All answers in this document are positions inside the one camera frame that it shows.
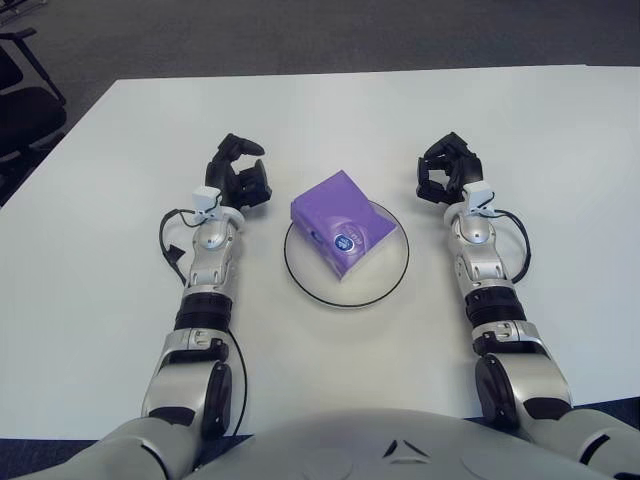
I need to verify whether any white plate with black rim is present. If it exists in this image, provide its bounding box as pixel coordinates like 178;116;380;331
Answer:
282;199;411;312

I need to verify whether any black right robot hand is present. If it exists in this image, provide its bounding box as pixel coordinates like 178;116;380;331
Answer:
415;131;485;205

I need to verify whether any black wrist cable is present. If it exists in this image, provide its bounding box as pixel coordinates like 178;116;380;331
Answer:
492;209;531;284
158;208;201;289

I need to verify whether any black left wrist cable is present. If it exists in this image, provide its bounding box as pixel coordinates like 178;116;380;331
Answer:
158;208;201;289

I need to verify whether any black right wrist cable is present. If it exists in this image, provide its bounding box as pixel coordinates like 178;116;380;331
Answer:
492;209;531;284

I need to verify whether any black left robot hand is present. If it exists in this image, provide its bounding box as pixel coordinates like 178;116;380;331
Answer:
203;133;274;211

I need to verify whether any purple tissue paper pack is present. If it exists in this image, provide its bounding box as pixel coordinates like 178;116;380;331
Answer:
289;169;400;280

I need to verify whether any black left elbow cable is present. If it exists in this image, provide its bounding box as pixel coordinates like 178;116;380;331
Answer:
222;332;249;431

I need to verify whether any grey robot torso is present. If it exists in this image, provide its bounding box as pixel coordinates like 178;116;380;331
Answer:
189;407;640;480

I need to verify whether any black office chair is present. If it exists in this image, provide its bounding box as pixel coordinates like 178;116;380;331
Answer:
0;27;69;176

